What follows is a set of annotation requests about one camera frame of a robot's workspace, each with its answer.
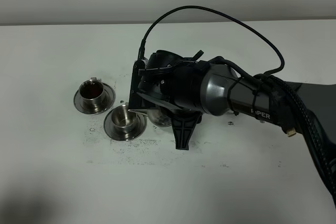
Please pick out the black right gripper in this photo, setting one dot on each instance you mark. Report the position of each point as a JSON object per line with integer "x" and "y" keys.
{"x": 172, "y": 83}

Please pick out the near stainless steel saucer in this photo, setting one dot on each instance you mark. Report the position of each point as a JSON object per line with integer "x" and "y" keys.
{"x": 121, "y": 135}

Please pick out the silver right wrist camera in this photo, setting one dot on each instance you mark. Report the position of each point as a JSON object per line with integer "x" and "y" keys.
{"x": 138, "y": 65}

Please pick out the stainless steel saucer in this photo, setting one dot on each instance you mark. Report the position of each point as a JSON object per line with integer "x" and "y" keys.
{"x": 121, "y": 135}
{"x": 89, "y": 108}

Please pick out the stainless steel teapot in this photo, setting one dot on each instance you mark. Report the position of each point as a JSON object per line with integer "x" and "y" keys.
{"x": 155, "y": 115}

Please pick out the far stainless steel teacup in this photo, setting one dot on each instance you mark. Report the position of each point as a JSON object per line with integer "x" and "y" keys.
{"x": 92, "y": 91}

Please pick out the near stainless steel teacup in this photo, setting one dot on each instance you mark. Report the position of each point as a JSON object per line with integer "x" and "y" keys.
{"x": 122, "y": 119}

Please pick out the stainless steel teacup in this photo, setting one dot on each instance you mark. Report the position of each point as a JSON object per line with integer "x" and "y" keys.
{"x": 92, "y": 91}
{"x": 122, "y": 119}

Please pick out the black and grey right robot arm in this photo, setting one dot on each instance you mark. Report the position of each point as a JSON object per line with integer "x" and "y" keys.
{"x": 297, "y": 108}

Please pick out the far stainless steel saucer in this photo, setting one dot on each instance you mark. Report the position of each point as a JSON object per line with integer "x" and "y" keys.
{"x": 89, "y": 108}

